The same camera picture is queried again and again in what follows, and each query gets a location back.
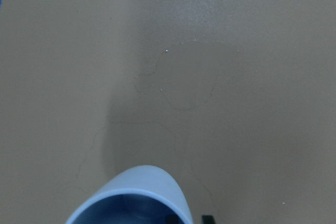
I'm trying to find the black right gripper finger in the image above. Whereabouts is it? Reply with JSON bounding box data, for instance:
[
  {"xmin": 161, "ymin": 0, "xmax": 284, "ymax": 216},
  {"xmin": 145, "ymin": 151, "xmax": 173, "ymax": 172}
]
[{"xmin": 202, "ymin": 215, "xmax": 216, "ymax": 224}]

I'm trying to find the light blue plastic cup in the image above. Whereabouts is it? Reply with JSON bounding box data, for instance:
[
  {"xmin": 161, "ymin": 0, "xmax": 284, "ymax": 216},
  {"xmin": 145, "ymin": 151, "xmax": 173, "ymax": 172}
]
[{"xmin": 66, "ymin": 165, "xmax": 193, "ymax": 223}]

